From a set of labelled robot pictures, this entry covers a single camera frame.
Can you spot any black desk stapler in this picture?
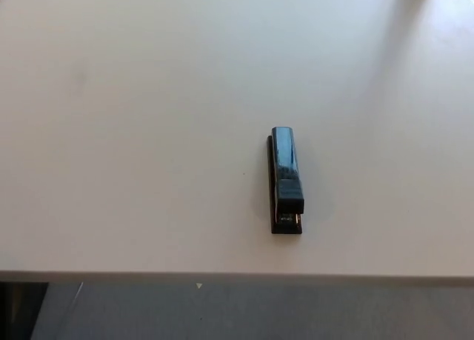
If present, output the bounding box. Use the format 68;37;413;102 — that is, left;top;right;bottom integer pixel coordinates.
265;125;307;236

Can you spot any dark table leg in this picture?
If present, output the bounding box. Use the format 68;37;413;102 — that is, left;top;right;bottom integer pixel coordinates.
0;280;50;340

